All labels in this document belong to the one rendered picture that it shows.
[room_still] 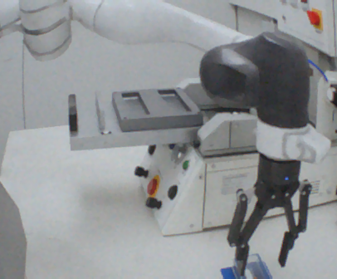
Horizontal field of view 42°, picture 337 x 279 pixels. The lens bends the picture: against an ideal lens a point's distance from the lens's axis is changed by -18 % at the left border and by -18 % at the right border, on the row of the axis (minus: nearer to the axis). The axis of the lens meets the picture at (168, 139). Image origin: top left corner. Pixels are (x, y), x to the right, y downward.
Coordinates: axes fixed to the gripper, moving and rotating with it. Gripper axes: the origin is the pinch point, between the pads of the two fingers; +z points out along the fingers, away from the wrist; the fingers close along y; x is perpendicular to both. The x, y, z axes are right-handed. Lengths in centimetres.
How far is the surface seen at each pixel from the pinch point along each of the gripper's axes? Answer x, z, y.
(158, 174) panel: -45.3, 2.9, 13.3
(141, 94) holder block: -50, -15, 16
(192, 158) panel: -31.8, -6.6, 7.8
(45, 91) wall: -185, 19, 58
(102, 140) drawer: -32.2, -11.2, 25.7
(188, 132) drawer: -33.4, -11.5, 8.4
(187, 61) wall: -191, 9, -19
